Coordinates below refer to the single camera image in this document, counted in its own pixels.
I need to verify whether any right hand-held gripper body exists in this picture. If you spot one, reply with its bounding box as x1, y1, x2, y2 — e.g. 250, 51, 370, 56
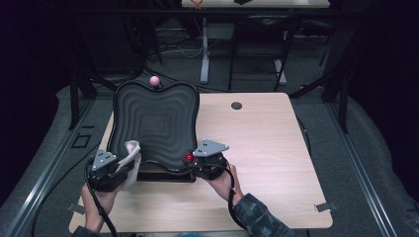
190, 138, 230, 182

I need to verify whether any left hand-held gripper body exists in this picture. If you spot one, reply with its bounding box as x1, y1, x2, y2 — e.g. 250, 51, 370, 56
86, 148, 127, 194

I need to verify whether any beige wiping cloth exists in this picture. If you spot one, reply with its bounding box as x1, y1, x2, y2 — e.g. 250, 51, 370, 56
115, 139, 142, 192

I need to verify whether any black wavy tray stand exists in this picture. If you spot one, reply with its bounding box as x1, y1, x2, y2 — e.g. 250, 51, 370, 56
107, 79, 201, 183

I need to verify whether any person's right hand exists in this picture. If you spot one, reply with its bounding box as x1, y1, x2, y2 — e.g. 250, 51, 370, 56
207, 163, 245, 202

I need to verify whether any person's left hand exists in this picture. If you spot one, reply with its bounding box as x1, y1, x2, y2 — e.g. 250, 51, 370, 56
81, 183, 125, 233

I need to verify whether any metal table clip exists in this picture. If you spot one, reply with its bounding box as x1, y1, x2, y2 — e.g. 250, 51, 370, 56
314, 200, 339, 213
67, 201, 85, 215

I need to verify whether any black chair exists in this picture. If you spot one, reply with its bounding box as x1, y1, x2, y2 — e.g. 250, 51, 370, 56
227, 14, 297, 93

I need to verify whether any black metal crossbar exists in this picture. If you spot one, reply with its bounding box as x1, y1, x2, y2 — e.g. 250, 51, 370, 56
48, 8, 364, 18

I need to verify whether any white background table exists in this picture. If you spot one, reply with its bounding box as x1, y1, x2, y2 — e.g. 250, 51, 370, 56
181, 0, 331, 86

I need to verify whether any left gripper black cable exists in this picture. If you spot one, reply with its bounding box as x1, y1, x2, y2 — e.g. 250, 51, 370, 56
83, 161, 120, 237

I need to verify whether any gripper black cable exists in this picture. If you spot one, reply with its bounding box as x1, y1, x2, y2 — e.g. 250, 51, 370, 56
223, 162, 248, 231
83, 161, 120, 237

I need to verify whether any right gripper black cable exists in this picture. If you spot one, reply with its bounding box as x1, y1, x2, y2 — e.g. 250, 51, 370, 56
223, 162, 248, 231

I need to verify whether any metal floor rail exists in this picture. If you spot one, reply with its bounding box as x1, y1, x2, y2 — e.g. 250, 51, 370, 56
3, 98, 97, 237
324, 98, 399, 237

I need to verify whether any black floor cable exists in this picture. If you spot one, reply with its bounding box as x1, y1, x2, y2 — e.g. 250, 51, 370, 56
31, 142, 100, 237

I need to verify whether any black metal frame stand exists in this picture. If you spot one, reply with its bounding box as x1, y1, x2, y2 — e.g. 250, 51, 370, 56
290, 65, 350, 134
67, 65, 132, 131

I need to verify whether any thin black cable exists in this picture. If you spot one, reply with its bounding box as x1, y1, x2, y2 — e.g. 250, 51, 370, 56
294, 115, 312, 157

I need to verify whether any tangle of floor cables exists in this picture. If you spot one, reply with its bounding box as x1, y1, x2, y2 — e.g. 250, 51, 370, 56
144, 19, 231, 95

